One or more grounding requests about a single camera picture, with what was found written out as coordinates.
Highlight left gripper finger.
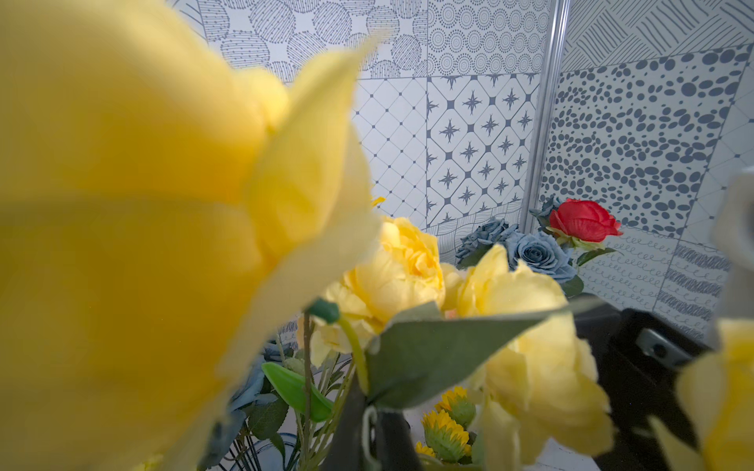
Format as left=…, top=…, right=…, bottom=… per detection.
left=320, top=377, right=423, bottom=470

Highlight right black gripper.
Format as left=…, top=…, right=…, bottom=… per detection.
left=571, top=294, right=710, bottom=470

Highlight small sunflower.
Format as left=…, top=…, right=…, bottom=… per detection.
left=416, top=410, right=471, bottom=463

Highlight large sunflower vase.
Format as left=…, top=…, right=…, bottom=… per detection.
left=435, top=386, right=476, bottom=429

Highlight yellow rose bunch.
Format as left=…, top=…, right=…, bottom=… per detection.
left=0, top=0, right=754, bottom=471

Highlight left bouquet yellow flowers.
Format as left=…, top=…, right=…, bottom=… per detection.
left=196, top=317, right=355, bottom=471

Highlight blue grey roses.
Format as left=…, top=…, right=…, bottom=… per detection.
left=456, top=197, right=584, bottom=298

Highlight red rose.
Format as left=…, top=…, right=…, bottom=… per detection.
left=546, top=199, right=624, bottom=267

